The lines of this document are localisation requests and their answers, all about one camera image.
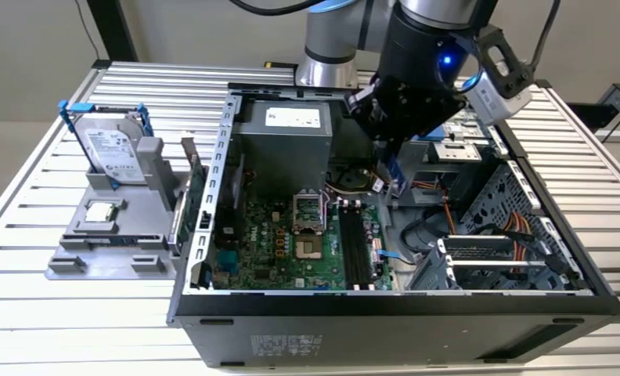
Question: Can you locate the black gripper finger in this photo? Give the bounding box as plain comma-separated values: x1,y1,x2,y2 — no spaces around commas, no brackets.
392,83,468,157
344,74,427,154

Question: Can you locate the blue plastic drive latch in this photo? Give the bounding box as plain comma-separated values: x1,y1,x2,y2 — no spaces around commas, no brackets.
412,124,444,141

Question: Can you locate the grey metal drive cage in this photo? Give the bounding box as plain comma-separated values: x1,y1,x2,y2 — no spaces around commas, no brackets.
378,109,506,207

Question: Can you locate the black round fan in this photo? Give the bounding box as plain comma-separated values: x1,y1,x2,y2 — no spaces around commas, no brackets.
334,166,380,193

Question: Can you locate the grey power supply unit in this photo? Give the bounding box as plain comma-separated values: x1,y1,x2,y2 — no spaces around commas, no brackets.
233,99,336,197

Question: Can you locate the thin metal locking lever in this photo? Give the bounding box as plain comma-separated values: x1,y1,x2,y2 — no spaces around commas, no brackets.
320,194,334,233

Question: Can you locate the metal socket cover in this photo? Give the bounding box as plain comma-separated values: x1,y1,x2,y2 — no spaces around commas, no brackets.
291,189,326,233

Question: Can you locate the grey metal disk bay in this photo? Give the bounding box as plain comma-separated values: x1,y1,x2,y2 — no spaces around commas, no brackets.
407,233,558,291

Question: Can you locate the CPU socket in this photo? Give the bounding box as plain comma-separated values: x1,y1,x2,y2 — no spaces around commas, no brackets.
293,233,326,262

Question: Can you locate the green graphics card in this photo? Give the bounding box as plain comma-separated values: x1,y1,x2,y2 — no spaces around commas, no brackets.
167,135,211,255

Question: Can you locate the green motherboard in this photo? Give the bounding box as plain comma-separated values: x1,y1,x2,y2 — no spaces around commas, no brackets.
208,197,398,291

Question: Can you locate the blue expansion slot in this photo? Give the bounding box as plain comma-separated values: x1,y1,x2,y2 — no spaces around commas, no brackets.
216,251,239,272

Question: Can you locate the hard disk in blue carrier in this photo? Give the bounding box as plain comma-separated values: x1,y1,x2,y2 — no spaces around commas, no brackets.
57,99,156,190

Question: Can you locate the grey parts rack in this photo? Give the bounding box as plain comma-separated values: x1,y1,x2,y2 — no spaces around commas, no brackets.
45,136,195,281

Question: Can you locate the black open PC case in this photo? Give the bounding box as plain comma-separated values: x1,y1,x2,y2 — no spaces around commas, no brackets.
165,81,620,369

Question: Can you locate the silver CPU chip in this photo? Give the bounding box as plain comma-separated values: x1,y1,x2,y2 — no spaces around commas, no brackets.
83,202,119,222

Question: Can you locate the silver wrist camera black mount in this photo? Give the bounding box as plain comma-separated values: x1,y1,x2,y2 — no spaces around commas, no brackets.
464,23,536,127

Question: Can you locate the blue camera cable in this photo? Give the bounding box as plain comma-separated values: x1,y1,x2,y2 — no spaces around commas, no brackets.
435,33,488,95

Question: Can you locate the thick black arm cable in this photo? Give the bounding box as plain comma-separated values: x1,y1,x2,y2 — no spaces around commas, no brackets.
228,0,563,70

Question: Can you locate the single orange wire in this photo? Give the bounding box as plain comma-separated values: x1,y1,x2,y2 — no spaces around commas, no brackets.
442,194,459,237

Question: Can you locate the black looped wire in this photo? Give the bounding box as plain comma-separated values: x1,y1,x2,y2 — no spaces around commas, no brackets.
399,207,450,259

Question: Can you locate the orange red yellow wire bundle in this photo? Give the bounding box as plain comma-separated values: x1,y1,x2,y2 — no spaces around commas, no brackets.
502,212,535,262

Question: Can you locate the black upright post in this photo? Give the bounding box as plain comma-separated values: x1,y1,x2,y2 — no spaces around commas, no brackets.
83,0,139,63

